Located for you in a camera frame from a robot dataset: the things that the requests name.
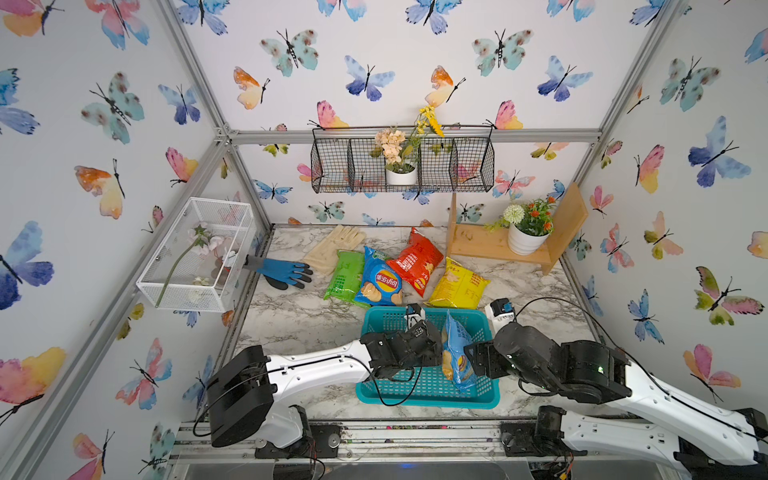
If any light blue chips bag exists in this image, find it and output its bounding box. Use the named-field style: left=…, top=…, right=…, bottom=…
left=441, top=313, right=477, bottom=393

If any dark blue Lay's chips bag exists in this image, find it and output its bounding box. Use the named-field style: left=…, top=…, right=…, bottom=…
left=354, top=247, right=403, bottom=306

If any red chips bag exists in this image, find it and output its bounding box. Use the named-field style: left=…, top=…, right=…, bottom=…
left=386, top=227, right=444, bottom=297

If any green chips bag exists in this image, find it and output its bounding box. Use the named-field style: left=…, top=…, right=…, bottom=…
left=324, top=250, right=365, bottom=304

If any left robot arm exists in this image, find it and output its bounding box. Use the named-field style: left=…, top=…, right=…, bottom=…
left=203, top=320, right=443, bottom=448

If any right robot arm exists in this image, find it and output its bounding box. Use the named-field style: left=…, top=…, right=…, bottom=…
left=464, top=322, right=767, bottom=479

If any teal plastic basket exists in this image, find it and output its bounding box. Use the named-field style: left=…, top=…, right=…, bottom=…
left=356, top=308, right=501, bottom=410

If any yellow chips bag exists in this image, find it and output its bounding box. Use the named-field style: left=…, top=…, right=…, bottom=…
left=427, top=257, right=490, bottom=310

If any wooden corner shelf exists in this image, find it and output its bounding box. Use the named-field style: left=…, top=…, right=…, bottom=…
left=446, top=184, right=588, bottom=275

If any beige rubber glove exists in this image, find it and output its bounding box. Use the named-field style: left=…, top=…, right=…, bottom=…
left=303, top=225, right=366, bottom=275

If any white pot with orange flowers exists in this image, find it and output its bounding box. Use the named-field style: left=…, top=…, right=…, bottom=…
left=484, top=196, right=556, bottom=256

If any blue black work glove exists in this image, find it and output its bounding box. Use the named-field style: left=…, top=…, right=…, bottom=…
left=243, top=255, right=313, bottom=290

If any white pot with peach flowers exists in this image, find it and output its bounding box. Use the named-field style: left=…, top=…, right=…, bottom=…
left=370, top=104, right=444, bottom=186

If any pink artificial flower stem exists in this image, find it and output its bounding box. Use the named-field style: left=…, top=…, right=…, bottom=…
left=155, top=222, right=226, bottom=308

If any black wire wall basket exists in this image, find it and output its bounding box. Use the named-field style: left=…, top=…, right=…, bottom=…
left=310, top=127, right=496, bottom=193

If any white wire mesh box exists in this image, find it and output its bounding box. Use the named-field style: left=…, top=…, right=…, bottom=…
left=136, top=197, right=256, bottom=313

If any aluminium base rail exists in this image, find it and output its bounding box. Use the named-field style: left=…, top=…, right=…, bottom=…
left=170, top=416, right=672, bottom=465

